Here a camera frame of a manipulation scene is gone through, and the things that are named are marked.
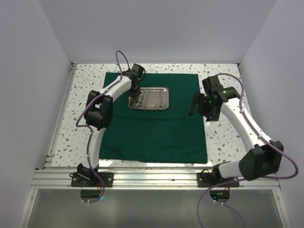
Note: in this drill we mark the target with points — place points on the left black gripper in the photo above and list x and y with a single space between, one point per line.
137 93

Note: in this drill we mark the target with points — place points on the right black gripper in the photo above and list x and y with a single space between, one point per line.
212 116

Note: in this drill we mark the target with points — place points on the stainless steel instrument tray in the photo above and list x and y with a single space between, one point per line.
154 98

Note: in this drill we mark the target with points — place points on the steel surgical scissors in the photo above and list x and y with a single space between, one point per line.
158 101

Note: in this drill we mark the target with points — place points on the steel ring-handled clamp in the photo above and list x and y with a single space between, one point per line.
164 104

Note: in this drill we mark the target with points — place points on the green surgical drape cloth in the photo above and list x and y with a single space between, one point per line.
160 136

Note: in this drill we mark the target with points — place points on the steel tweezers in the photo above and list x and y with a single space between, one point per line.
134 102

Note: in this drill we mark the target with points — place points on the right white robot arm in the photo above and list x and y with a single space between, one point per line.
263 155

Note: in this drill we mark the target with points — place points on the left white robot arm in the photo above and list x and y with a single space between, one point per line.
98 114

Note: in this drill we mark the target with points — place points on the steel forceps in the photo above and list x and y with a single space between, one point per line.
144 99

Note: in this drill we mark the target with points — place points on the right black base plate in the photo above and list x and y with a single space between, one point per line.
207 179

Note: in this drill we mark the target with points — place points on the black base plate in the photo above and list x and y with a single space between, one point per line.
81 181
207 179

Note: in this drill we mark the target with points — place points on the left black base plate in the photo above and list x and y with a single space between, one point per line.
81 181

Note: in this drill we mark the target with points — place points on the aluminium mounting rail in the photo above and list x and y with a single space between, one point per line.
126 178

